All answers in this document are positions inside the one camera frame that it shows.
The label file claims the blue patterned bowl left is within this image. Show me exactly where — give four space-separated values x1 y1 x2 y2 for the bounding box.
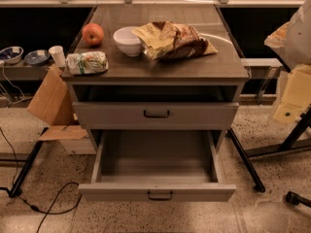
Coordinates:
0 47 23 65

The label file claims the black stand leg right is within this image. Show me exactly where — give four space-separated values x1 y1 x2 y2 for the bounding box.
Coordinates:
227 128 265 193

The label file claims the yellow brown chip bag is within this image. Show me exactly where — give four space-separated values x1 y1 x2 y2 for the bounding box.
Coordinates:
132 21 218 60

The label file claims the blue patterned bowl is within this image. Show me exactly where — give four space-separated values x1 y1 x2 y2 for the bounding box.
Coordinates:
24 50 50 67
0 47 23 65

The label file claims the grey drawer cabinet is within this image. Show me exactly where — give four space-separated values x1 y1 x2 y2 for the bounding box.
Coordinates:
63 4 249 146

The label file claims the brown cardboard box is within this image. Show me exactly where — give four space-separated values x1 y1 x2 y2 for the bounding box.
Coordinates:
27 65 96 154

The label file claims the open lower drawer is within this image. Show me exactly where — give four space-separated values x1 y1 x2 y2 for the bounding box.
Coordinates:
79 130 236 202

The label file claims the blue patterned bowl right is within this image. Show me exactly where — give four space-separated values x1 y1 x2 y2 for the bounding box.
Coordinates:
24 50 50 67

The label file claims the black floor cable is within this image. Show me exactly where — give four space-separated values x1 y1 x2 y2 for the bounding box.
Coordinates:
0 126 83 233

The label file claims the white paper cup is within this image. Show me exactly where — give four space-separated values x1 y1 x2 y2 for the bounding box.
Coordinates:
49 46 66 67

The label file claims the closed upper drawer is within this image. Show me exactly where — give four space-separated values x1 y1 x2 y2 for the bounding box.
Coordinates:
73 102 238 130

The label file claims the black stand leg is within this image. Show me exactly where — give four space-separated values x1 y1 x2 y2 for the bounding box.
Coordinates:
227 128 265 193
9 140 43 198

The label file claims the black caster wheel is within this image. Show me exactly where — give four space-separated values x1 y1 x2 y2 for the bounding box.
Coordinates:
286 191 311 208

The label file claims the red apple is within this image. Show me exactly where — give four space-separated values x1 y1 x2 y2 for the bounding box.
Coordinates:
82 23 104 46

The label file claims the white ceramic bowl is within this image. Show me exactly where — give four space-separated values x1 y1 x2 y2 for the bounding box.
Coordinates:
113 26 142 57

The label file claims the green white 7up can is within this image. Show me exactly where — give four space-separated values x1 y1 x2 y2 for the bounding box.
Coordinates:
66 51 109 75

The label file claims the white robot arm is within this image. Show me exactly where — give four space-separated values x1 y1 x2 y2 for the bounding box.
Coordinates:
264 0 311 70

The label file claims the black stand leg left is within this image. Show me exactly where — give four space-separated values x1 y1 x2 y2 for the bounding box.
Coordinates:
9 140 43 198

